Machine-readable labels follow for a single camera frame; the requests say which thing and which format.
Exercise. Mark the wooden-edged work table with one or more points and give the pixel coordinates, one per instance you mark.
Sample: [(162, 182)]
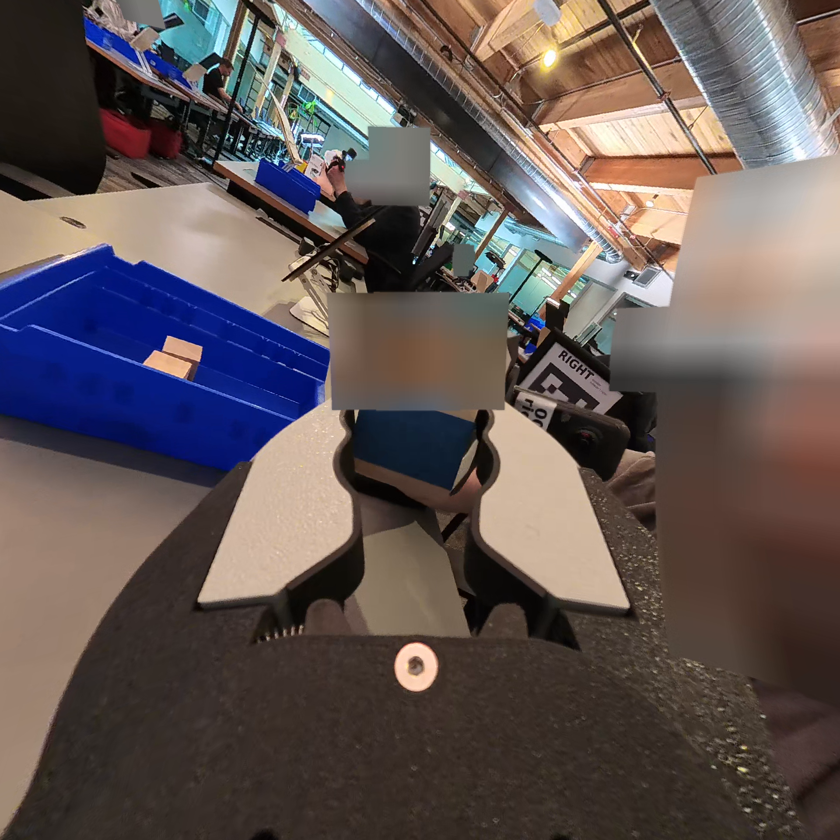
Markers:
[(328, 229)]

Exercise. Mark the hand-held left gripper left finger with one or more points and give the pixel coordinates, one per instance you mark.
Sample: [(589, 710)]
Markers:
[(282, 525)]

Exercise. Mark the white stand base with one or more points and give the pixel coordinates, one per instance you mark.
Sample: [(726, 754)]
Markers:
[(308, 308)]

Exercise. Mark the black chair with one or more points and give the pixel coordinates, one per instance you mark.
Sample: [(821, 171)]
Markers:
[(46, 98)]

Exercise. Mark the person's grey-brown shirt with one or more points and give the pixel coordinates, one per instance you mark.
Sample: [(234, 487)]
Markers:
[(633, 485)]

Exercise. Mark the person's right forearm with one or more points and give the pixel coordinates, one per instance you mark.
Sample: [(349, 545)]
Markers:
[(459, 495)]

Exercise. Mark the framed tag sign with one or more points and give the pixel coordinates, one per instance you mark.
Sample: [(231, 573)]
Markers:
[(564, 380)]

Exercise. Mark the red storage bin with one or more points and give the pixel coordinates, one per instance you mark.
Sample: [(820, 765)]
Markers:
[(124, 134), (166, 141)]

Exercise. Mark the person's dark trousers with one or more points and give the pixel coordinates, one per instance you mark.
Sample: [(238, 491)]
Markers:
[(807, 754)]

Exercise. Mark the blue plastic bin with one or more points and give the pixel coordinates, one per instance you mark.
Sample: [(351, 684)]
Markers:
[(98, 36), (161, 60), (285, 187), (98, 407)]

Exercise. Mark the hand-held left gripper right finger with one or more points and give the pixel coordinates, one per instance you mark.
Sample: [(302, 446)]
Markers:
[(548, 531)]

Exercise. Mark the black display board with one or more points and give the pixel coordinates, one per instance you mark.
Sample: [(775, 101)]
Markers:
[(328, 249)]

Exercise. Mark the silver ventilation duct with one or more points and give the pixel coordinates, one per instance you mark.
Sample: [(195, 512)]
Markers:
[(748, 79)]

